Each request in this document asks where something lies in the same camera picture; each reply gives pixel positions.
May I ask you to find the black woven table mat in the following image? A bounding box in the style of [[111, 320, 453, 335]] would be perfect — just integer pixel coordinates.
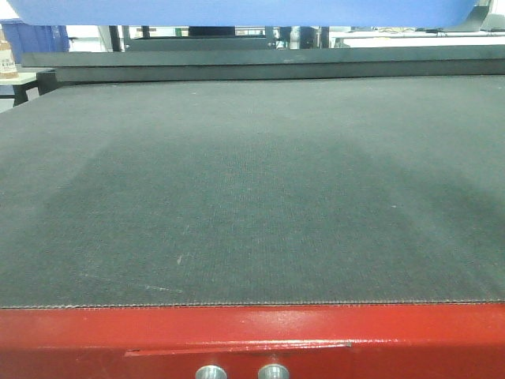
[[1, 76, 504, 308]]

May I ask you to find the silver knob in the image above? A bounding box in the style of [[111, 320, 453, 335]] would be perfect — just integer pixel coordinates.
[[195, 365, 227, 379], [257, 364, 290, 379]]

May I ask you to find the black metal frame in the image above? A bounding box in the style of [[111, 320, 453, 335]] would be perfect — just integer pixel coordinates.
[[106, 25, 350, 52]]

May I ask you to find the right silver knob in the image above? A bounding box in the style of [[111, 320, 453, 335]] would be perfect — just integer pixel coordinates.
[[257, 364, 290, 379]]

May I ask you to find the cardboard box with label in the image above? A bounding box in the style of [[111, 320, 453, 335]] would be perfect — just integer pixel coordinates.
[[0, 32, 19, 79]]

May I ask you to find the black rail bar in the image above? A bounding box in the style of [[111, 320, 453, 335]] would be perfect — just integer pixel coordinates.
[[21, 45, 504, 83]]

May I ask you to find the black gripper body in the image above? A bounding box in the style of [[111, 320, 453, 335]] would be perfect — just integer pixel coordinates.
[[444, 6, 490, 32]]

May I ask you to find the blue storage bin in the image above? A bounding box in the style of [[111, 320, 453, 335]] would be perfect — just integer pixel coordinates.
[[1, 20, 70, 64]]

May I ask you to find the blue plastic tray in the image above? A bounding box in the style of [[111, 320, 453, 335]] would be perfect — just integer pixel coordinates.
[[9, 0, 476, 28]]

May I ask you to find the white background table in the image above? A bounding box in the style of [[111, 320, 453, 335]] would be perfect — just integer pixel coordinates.
[[330, 31, 504, 48]]

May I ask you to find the left silver knob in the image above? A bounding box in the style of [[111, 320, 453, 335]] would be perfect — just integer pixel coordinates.
[[195, 365, 227, 379]]

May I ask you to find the red metal cart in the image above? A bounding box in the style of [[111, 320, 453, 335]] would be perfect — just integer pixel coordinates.
[[1, 303, 504, 378]]

